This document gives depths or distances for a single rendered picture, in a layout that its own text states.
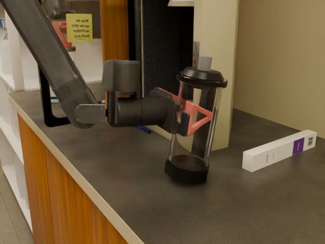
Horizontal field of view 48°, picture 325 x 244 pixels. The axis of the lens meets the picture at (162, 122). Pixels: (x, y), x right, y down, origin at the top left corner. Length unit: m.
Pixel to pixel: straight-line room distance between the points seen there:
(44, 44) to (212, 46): 0.42
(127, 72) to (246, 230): 0.35
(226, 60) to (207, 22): 0.12
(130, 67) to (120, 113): 0.08
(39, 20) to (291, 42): 0.83
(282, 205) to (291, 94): 0.57
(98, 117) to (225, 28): 0.43
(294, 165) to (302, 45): 0.43
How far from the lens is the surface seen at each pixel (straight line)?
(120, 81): 0.67
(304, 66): 1.23
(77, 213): 1.12
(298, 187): 0.86
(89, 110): 0.66
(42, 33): 0.68
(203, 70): 0.76
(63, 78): 0.67
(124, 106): 0.67
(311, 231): 0.72
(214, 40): 0.92
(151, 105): 0.70
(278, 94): 1.31
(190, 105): 0.69
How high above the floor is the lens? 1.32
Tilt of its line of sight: 18 degrees down
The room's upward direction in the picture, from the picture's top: straight up
